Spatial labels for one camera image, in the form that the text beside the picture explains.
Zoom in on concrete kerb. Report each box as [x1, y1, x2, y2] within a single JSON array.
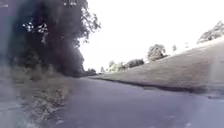
[[93, 77, 211, 96]]

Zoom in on dry grass slope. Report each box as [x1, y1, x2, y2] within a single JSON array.
[[89, 37, 224, 94]]

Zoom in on clump of low trees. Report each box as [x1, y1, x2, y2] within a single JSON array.
[[106, 58, 146, 73]]

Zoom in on grey asphalt road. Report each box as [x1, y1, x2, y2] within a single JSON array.
[[49, 77, 224, 128]]

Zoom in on leaf-strewn grass verge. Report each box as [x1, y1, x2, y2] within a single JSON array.
[[0, 64, 81, 128]]

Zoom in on wood of dark trees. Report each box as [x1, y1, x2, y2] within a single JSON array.
[[0, 0, 102, 78]]

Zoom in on trees on slope crest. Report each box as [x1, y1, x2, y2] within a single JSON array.
[[196, 20, 224, 45]]

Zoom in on round tree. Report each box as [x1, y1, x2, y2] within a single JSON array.
[[147, 43, 168, 63]]

